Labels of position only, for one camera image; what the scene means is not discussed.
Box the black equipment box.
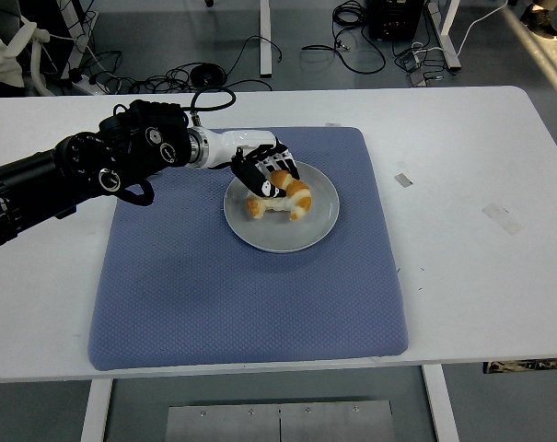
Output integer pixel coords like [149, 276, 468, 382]
[368, 0, 425, 41]

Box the blue quilted mat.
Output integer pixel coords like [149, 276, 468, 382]
[87, 126, 409, 372]

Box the round black floor device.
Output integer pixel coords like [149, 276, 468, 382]
[188, 64, 226, 87]

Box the white table leg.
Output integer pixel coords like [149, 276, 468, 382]
[420, 363, 460, 442]
[79, 378, 114, 442]

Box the round grey plate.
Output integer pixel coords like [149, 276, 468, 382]
[223, 158, 342, 254]

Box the white padded tube frame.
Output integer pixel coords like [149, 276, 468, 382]
[4, 20, 52, 96]

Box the black floor cable long loop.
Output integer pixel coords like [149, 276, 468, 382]
[119, 35, 284, 94]

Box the black coiled floor cable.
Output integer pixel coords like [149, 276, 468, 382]
[301, 0, 388, 75]

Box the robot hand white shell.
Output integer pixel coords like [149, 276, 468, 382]
[206, 130, 303, 200]

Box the large clear tape piece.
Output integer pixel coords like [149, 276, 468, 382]
[481, 202, 523, 236]

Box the grey metal plate with screws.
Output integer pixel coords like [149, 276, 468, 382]
[166, 400, 394, 442]

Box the golden croissant bread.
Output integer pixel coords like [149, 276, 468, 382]
[245, 169, 314, 221]

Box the person's foot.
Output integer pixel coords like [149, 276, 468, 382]
[519, 3, 557, 41]

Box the grey power adapter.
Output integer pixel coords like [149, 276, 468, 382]
[400, 51, 427, 73]

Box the white floor cable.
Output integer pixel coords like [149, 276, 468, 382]
[411, 0, 507, 57]

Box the white background desk leg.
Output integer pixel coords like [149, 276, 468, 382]
[436, 0, 462, 71]
[258, 0, 273, 76]

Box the camouflage patterned bracket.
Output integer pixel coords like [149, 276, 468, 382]
[482, 357, 557, 374]

